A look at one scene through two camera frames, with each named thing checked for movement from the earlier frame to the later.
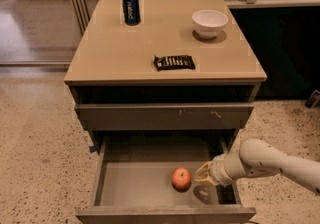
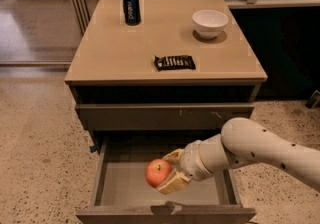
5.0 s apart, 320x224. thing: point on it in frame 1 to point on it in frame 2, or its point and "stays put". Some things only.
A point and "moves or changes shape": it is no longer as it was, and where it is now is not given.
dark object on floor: (314, 100) stays put
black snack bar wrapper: (170, 62) stays put
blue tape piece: (92, 148) stays put
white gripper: (217, 170) to (191, 160)
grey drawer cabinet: (165, 84) stays put
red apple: (181, 177) moves or changes shape
